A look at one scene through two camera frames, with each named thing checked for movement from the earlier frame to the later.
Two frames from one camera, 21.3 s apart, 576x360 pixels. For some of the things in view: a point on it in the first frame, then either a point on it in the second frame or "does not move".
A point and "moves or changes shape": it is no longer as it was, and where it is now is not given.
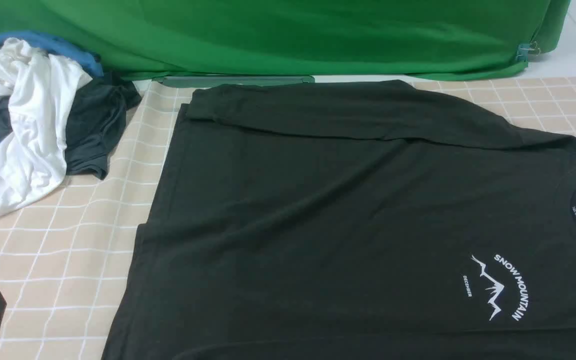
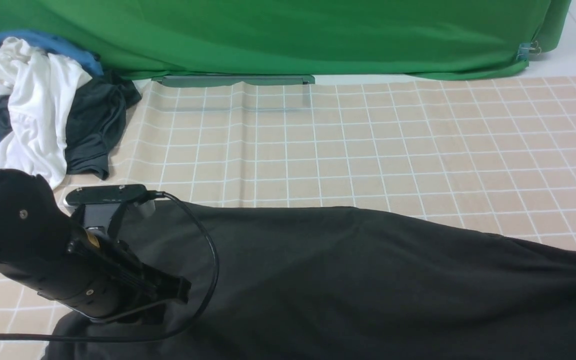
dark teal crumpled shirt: [95, 120] does not move
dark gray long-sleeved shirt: [377, 220] moves or changes shape
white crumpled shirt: [30, 161] does not move
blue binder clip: [524, 49] does not move
